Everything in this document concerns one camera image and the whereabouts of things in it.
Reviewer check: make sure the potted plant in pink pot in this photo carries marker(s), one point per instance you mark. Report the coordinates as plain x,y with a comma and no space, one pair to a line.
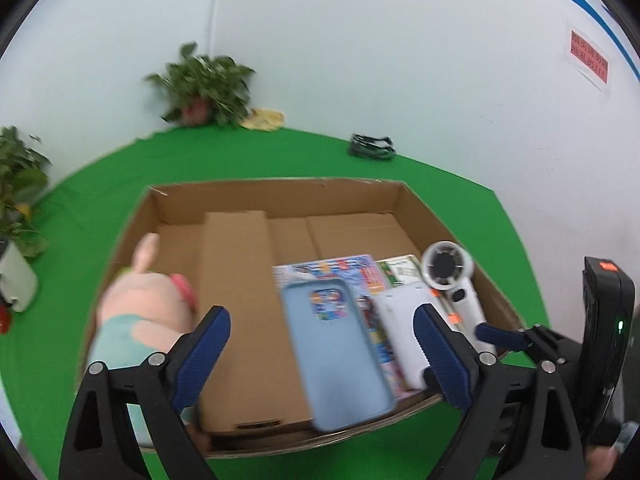
201,89

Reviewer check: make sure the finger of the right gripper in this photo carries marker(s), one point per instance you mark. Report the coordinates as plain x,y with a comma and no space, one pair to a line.
503,339

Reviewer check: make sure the white handheld fan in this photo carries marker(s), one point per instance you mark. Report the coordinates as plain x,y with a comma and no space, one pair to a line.
448,268

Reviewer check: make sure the yellow cloth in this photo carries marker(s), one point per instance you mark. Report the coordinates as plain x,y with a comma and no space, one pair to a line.
263,119

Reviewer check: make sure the red wall sign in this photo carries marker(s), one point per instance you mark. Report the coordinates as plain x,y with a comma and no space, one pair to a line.
588,58

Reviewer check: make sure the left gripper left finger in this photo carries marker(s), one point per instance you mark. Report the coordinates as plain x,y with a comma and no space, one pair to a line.
100,442

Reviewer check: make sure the light blue phone case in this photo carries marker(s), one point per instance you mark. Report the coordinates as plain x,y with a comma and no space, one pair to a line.
341,374

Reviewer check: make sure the pink and teal plush pig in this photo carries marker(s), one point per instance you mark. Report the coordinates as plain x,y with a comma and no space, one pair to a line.
142,312

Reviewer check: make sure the green and white book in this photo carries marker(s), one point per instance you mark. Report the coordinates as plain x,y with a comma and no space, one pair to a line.
402,270

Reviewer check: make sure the large cardboard tray box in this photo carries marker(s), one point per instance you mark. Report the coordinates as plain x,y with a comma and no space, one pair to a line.
308,219

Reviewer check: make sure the white mug black handle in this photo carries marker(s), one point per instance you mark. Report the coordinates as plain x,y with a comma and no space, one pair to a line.
19,283

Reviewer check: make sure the colourful picture book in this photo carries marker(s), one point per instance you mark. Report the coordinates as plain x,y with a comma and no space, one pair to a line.
365,280

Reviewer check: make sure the green tablecloth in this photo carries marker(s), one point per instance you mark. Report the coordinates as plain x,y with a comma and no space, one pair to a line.
43,355

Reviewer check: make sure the flat brown cardboard box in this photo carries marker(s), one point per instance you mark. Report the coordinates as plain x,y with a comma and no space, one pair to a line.
254,384

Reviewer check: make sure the potted plant left side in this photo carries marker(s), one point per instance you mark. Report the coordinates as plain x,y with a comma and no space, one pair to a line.
23,179

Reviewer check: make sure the red paper cup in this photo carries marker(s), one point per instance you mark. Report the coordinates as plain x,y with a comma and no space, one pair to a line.
5,318

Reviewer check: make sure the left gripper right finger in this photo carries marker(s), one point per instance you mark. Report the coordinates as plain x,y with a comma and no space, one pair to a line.
480,386

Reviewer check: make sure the person's right hand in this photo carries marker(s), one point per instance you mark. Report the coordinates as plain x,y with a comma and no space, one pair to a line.
600,460

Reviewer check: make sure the white plastic device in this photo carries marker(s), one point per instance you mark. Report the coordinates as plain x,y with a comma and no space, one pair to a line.
396,307

